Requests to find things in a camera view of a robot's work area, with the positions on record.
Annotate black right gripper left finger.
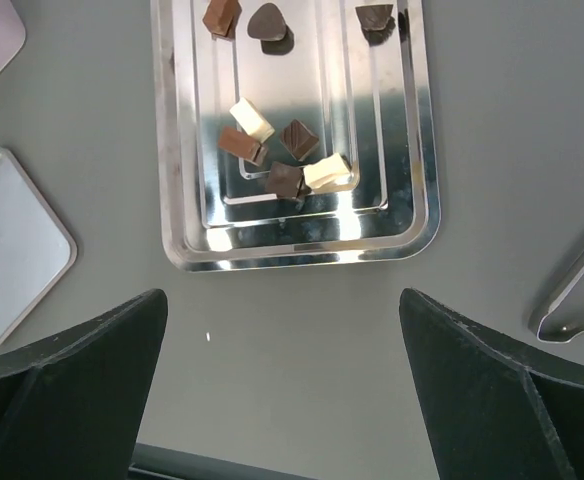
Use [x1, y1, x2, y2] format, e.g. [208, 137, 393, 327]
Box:
[0, 289, 168, 479]

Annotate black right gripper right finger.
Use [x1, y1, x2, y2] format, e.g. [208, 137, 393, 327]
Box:
[399, 289, 584, 479]

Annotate steel tongs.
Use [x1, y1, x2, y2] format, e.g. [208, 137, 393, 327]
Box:
[527, 225, 584, 344]

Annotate white chocolate block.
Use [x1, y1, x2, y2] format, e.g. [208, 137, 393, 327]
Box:
[303, 153, 350, 191]
[229, 97, 275, 144]

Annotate cream heart chocolate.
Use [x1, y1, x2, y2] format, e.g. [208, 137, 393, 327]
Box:
[355, 4, 393, 32]

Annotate milk chocolate block top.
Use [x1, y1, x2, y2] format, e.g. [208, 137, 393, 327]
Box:
[203, 0, 241, 40]

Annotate milk chocolate block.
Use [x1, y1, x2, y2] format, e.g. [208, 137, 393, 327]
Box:
[218, 126, 268, 166]
[203, 0, 241, 40]

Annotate dark rounded triangle chocolate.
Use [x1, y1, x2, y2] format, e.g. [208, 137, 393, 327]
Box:
[247, 3, 287, 42]

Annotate dark ridged chocolate square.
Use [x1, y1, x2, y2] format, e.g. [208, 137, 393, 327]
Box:
[279, 119, 319, 162]

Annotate silver tin lid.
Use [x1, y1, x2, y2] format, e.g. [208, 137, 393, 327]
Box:
[0, 147, 78, 345]

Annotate steel serving tray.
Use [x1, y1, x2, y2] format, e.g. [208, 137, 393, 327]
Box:
[151, 1, 440, 272]

